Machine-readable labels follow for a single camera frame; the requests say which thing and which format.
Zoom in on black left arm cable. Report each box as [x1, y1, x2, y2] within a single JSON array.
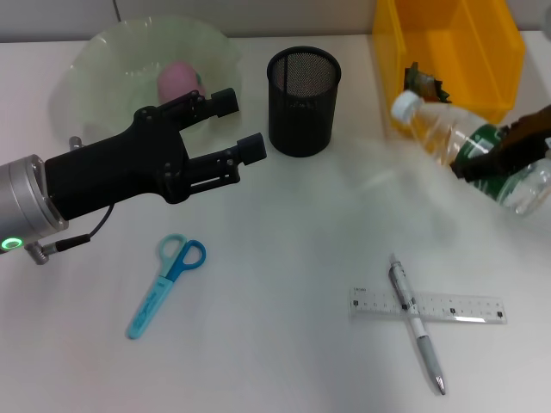
[[23, 203, 115, 265]]

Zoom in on green plastic wrapper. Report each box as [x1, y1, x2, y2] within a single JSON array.
[[403, 61, 454, 105]]

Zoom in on pale green glass fruit plate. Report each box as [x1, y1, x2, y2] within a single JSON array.
[[47, 15, 244, 144]]

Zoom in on blue scissors with sheath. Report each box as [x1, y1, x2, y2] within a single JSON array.
[[127, 233, 208, 341]]

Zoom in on white grey ballpoint pen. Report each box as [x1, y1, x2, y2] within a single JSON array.
[[387, 253, 449, 397]]

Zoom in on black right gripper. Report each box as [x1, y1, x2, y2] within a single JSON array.
[[449, 104, 551, 182]]

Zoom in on clear plastic ruler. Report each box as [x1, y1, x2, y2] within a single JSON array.
[[350, 287, 509, 325]]

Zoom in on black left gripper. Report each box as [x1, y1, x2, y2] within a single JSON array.
[[43, 87, 268, 221]]

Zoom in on yellow plastic bin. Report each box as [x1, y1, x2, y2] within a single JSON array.
[[372, 0, 527, 131]]

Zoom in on pink peach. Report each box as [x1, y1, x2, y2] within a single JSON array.
[[156, 60, 208, 102]]

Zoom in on black mesh pen holder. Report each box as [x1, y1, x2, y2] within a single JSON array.
[[266, 46, 343, 157]]

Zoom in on clear plastic bottle green label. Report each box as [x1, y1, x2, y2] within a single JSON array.
[[390, 90, 551, 217]]

